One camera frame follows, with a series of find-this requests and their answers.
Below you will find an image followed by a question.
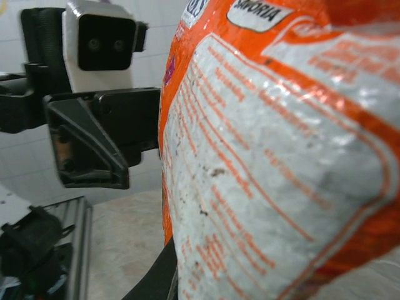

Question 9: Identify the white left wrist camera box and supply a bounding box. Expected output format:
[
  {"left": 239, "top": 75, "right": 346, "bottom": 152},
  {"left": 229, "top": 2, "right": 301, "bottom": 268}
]
[{"left": 61, "top": 0, "right": 148, "bottom": 94}]

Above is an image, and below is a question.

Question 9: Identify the orange snack bag white label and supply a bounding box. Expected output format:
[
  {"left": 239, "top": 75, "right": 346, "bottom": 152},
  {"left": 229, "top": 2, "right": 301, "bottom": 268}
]
[{"left": 158, "top": 0, "right": 400, "bottom": 300}]

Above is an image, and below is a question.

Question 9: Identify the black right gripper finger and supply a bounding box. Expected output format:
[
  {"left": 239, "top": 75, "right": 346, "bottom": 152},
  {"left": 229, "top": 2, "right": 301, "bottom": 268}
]
[{"left": 120, "top": 236, "right": 179, "bottom": 300}]

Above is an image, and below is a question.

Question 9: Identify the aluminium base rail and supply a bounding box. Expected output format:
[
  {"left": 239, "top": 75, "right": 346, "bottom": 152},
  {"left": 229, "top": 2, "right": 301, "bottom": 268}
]
[{"left": 40, "top": 196, "right": 94, "bottom": 300}]

